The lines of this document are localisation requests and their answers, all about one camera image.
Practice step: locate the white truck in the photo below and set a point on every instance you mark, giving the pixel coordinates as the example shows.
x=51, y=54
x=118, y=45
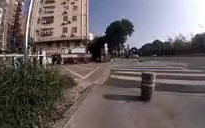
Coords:
x=75, y=55

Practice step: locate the large dark tree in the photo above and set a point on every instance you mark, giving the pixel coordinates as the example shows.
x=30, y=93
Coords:
x=118, y=33

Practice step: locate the stone kerb strip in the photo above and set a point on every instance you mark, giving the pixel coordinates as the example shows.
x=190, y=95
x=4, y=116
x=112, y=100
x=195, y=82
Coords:
x=73, y=100

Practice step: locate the dark striped bollard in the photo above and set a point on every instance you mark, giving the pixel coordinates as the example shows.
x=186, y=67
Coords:
x=147, y=86

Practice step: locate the group of people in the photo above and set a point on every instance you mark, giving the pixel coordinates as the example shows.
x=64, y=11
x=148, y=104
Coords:
x=50, y=58

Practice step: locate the beige high-rise building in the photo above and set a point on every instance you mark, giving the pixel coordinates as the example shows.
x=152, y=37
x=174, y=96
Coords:
x=61, y=23

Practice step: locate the row of trees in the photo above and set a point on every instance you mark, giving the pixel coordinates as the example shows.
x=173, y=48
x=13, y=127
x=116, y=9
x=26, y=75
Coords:
x=180, y=45

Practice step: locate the tall pale lamp pole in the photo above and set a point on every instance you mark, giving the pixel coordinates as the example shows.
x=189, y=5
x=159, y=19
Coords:
x=28, y=26

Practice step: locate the green bush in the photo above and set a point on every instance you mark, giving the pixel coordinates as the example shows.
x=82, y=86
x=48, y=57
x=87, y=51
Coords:
x=21, y=93

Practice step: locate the grey high-rise building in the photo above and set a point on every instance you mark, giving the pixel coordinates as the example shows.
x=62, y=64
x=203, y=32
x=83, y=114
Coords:
x=3, y=25

